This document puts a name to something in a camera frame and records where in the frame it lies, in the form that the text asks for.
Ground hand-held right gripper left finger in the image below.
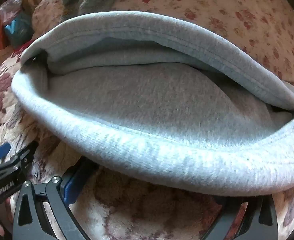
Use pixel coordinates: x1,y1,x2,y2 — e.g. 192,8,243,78
12,164,98,240

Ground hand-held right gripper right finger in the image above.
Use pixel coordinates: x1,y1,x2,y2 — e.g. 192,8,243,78
201,194,280,240

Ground grey pants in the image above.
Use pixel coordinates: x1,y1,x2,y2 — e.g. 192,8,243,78
12,10,294,197

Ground plush maroon patterned blanket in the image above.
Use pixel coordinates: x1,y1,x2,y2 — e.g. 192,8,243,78
0,42,294,240

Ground clear plastic bag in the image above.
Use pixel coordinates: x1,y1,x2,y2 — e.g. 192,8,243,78
0,0,35,48

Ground small-flowered cream bed sheet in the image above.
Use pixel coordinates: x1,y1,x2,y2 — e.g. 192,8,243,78
32,0,294,87

